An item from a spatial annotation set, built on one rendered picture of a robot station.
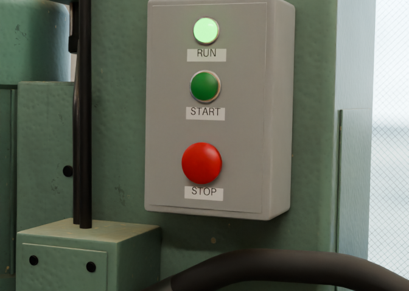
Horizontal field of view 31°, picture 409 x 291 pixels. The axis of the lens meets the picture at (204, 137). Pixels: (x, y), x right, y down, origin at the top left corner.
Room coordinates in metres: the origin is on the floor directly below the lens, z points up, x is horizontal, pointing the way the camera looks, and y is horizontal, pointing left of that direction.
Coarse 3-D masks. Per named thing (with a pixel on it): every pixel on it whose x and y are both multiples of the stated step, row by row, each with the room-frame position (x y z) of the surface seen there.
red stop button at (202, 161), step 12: (192, 144) 0.53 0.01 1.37; (204, 144) 0.52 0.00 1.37; (192, 156) 0.52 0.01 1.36; (204, 156) 0.52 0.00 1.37; (216, 156) 0.52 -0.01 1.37; (192, 168) 0.52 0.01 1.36; (204, 168) 0.52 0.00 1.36; (216, 168) 0.52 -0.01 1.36; (192, 180) 0.53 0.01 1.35; (204, 180) 0.52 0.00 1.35
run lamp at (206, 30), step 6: (204, 18) 0.53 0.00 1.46; (210, 18) 0.53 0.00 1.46; (198, 24) 0.53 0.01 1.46; (204, 24) 0.52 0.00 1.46; (210, 24) 0.52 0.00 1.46; (216, 24) 0.53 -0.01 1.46; (198, 30) 0.53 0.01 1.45; (204, 30) 0.52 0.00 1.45; (210, 30) 0.52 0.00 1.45; (216, 30) 0.52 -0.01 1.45; (198, 36) 0.53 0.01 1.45; (204, 36) 0.53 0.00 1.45; (210, 36) 0.52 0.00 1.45; (216, 36) 0.53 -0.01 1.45; (198, 42) 0.53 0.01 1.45; (204, 42) 0.53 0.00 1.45; (210, 42) 0.53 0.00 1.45
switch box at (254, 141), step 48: (192, 0) 0.54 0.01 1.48; (240, 0) 0.52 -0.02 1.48; (192, 48) 0.53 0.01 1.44; (240, 48) 0.52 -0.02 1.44; (288, 48) 0.55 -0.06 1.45; (240, 96) 0.52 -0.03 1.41; (288, 96) 0.55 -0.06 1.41; (240, 144) 0.52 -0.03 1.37; (288, 144) 0.56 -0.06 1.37; (240, 192) 0.52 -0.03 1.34; (288, 192) 0.56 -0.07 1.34
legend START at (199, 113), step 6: (186, 108) 0.54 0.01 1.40; (192, 108) 0.53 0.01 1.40; (198, 108) 0.53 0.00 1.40; (204, 108) 0.53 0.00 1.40; (210, 108) 0.53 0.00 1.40; (216, 108) 0.53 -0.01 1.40; (222, 108) 0.53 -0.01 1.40; (186, 114) 0.54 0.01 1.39; (192, 114) 0.53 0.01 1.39; (198, 114) 0.53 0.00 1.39; (204, 114) 0.53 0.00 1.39; (210, 114) 0.53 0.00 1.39; (216, 114) 0.53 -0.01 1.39; (222, 114) 0.53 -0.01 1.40; (222, 120) 0.53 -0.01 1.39
